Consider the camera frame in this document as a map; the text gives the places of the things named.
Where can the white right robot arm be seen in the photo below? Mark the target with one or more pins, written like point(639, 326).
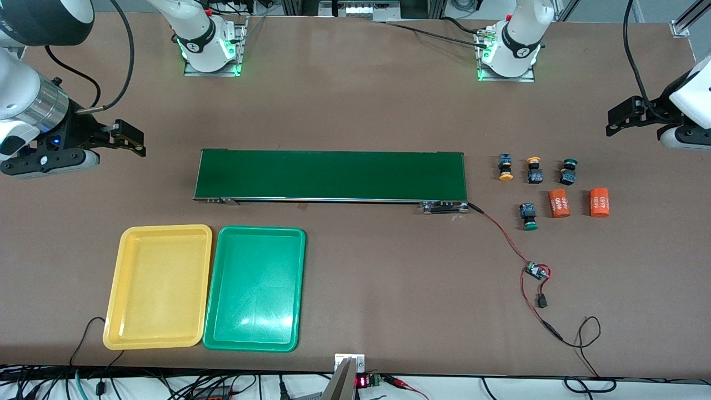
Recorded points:
point(16, 94)

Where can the aluminium corner profile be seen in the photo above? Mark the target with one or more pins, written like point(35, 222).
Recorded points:
point(680, 28)

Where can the green plastic tray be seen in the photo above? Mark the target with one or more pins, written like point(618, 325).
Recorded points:
point(255, 300)

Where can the orange cylinder marked 4680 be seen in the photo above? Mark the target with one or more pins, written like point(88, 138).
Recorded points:
point(559, 203)
point(599, 202)

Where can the red digit display module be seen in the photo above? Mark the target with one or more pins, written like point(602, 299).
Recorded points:
point(362, 381)

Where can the white device in frame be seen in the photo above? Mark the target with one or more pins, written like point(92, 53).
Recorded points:
point(366, 8)

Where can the green conveyor belt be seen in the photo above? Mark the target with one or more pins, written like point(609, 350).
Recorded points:
point(433, 175)

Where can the small green circuit board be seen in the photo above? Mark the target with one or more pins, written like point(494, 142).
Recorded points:
point(537, 270)

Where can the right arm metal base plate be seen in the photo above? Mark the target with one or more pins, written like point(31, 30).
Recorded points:
point(243, 50)

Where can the red clip lead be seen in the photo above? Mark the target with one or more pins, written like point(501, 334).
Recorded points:
point(397, 382)

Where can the red black power lead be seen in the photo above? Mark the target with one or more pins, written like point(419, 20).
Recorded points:
point(550, 329)

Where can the silver mounting plate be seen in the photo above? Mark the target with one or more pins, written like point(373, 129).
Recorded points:
point(358, 361)

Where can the yellow plastic tray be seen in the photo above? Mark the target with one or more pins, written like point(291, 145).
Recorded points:
point(155, 300)

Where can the green push button switch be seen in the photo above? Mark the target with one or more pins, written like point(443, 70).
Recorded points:
point(527, 216)
point(568, 171)

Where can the yellow push button switch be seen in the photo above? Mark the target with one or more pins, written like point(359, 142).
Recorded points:
point(505, 168)
point(534, 170)

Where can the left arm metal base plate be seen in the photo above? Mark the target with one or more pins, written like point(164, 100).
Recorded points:
point(502, 79)

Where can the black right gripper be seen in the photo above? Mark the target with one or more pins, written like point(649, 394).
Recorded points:
point(74, 131)

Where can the aluminium frame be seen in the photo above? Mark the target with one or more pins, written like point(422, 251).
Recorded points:
point(300, 5)

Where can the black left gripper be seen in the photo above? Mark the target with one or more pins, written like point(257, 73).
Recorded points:
point(654, 115)

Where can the grey metal bar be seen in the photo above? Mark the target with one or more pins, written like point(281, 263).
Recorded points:
point(340, 386)

